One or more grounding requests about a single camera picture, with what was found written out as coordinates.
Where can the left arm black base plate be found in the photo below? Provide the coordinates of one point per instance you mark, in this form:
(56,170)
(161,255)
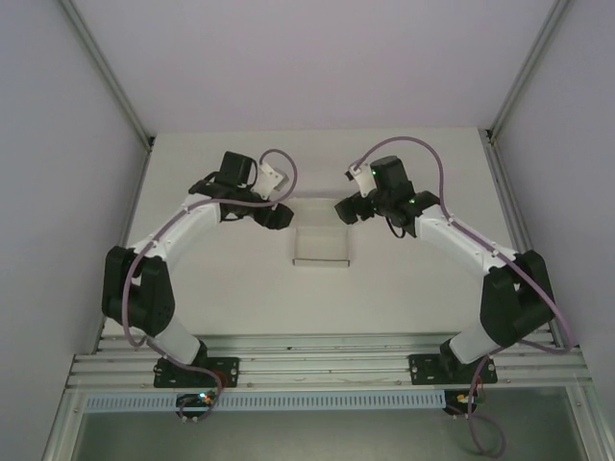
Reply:
(226,372)

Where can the aluminium table side rail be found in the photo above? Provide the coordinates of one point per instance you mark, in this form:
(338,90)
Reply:
(514,216)
(130,230)

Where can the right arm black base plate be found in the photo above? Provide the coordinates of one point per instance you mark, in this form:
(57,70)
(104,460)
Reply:
(423,370)

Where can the aluminium mounting rail beam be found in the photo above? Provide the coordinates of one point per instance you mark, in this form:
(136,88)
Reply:
(327,357)

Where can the aluminium frame post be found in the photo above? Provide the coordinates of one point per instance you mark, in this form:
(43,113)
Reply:
(523,72)
(108,72)

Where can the small circuit board with LEDs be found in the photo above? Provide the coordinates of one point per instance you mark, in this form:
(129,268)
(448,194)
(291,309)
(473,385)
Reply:
(197,401)
(463,401)

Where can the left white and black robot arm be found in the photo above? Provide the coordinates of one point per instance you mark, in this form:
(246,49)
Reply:
(144,298)

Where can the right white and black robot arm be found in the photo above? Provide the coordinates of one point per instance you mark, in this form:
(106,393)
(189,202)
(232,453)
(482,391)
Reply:
(519,302)

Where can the white paper box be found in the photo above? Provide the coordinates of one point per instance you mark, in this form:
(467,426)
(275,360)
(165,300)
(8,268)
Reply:
(319,247)

